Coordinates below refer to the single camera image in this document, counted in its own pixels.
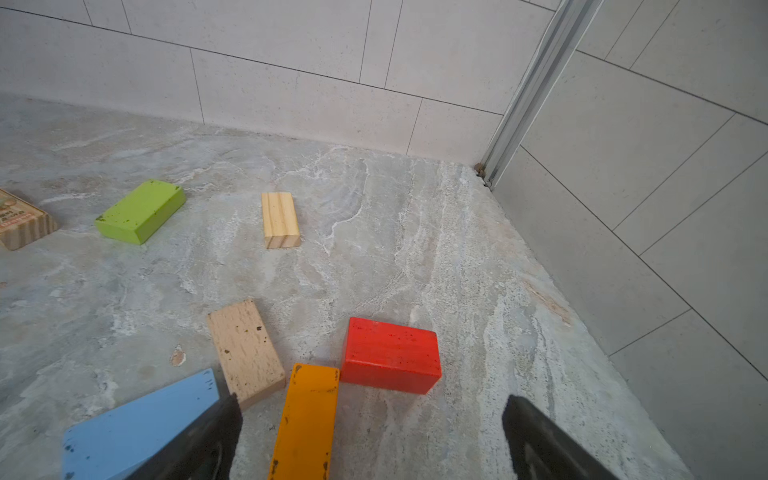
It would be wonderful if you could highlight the yellow orange wood block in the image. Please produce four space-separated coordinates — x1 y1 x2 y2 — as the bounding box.
268 363 340 479

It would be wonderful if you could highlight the printed label wood block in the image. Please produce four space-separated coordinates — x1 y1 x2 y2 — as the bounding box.
1 190 58 251

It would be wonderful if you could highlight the red wood block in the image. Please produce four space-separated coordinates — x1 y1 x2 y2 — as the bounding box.
340 317 442 395

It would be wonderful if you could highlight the aluminium right corner post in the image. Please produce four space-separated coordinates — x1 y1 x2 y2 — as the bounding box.
476 0 602 189

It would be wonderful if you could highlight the grooved pale wood block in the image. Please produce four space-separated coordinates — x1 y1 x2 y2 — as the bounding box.
261 192 301 249

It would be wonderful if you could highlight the plain beige wood block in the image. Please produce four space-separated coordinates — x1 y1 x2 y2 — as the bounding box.
206 299 286 411

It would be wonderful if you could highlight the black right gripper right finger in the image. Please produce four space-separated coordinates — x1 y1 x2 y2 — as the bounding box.
502 395 617 480

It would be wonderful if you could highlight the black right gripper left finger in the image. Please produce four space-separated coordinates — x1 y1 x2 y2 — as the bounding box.
128 394 243 479

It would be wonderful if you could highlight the light blue wood block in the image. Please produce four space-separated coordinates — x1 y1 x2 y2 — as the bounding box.
61 369 220 479

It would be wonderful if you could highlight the lime green wood block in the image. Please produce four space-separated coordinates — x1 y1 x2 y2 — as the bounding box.
94 179 186 245

